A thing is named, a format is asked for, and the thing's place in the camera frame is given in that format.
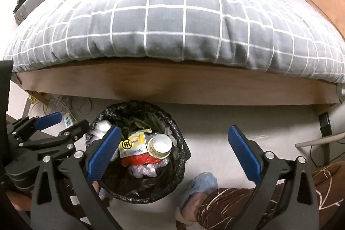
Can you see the person's right leg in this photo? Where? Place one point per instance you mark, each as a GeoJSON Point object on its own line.
{"type": "Point", "coordinates": [229, 203]}

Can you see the bin with black bag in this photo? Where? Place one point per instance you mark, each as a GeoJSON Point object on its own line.
{"type": "Point", "coordinates": [151, 192]}

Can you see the white power strip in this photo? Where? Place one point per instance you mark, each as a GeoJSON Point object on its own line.
{"type": "Point", "coordinates": [67, 119]}

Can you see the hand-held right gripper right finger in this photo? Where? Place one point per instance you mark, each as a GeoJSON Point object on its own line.
{"type": "Point", "coordinates": [245, 154]}

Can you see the grey metal leg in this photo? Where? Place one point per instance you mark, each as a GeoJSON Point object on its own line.
{"type": "Point", "coordinates": [27, 111]}

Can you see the person's left hand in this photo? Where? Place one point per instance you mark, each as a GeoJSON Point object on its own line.
{"type": "Point", "coordinates": [18, 200]}

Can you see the yellow packet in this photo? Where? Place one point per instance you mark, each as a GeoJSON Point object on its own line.
{"type": "Point", "coordinates": [132, 146]}

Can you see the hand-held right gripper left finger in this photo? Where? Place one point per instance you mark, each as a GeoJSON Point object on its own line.
{"type": "Point", "coordinates": [103, 154]}

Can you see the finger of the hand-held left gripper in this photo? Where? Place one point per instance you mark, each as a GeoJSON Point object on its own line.
{"type": "Point", "coordinates": [70, 133]}
{"type": "Point", "coordinates": [48, 120]}

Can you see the gold paper cup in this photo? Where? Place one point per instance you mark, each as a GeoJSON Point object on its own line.
{"type": "Point", "coordinates": [160, 145]}

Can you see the wooden bed frame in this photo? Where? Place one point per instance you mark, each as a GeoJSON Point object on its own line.
{"type": "Point", "coordinates": [188, 84]}

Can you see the grey metal tube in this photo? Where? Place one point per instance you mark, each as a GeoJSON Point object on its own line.
{"type": "Point", "coordinates": [323, 140]}

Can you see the red plastic bag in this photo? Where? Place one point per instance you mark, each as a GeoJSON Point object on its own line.
{"type": "Point", "coordinates": [137, 160]}

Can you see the black bracket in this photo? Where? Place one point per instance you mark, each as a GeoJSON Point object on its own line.
{"type": "Point", "coordinates": [324, 125]}

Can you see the translucent white plastic bag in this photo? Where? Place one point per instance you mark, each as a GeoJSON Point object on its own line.
{"type": "Point", "coordinates": [142, 170]}

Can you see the grey checked bed sheet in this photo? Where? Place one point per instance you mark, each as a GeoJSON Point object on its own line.
{"type": "Point", "coordinates": [161, 17]}

